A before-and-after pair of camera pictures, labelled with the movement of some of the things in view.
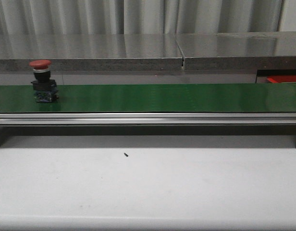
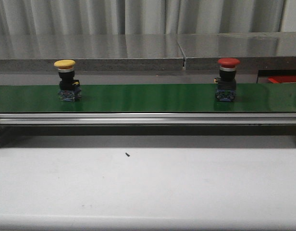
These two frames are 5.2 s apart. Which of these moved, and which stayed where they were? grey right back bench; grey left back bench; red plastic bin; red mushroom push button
Moved: red mushroom push button
Stayed: grey left back bench; red plastic bin; grey right back bench
